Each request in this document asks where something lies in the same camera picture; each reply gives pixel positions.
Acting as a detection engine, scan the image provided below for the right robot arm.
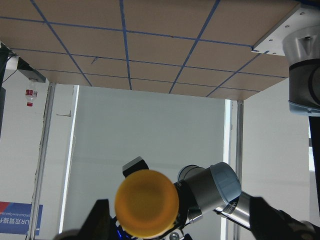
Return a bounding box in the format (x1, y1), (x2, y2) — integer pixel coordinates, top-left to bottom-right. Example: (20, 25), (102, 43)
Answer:
(56, 25), (320, 240)

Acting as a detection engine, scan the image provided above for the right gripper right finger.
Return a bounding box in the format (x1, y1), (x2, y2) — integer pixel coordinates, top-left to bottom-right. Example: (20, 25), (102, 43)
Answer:
(249, 197), (320, 240)

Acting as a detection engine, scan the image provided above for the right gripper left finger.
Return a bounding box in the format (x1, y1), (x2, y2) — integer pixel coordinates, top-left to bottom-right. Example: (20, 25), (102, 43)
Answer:
(53, 199), (111, 240)

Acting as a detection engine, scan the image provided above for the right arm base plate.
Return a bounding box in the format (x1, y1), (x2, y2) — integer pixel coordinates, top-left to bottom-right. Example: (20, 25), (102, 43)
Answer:
(251, 2), (320, 56)

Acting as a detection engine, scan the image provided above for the plastic water bottle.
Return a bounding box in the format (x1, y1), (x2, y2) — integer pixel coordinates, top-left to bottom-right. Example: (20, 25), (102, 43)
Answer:
(25, 79), (38, 107)

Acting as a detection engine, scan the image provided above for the yellow push button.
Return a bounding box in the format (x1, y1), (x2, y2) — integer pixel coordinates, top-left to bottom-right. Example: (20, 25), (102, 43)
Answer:
(114, 169), (180, 238)

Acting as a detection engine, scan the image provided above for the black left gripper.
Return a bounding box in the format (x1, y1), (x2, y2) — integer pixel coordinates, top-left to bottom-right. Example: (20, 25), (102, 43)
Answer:
(113, 156), (203, 240)

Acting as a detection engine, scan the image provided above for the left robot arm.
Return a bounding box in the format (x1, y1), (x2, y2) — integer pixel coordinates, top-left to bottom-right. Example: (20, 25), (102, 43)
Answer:
(114, 157), (251, 240)

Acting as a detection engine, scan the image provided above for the blue wall sign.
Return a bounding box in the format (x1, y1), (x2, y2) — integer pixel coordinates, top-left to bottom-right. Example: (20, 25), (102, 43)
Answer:
(0, 201), (32, 235)

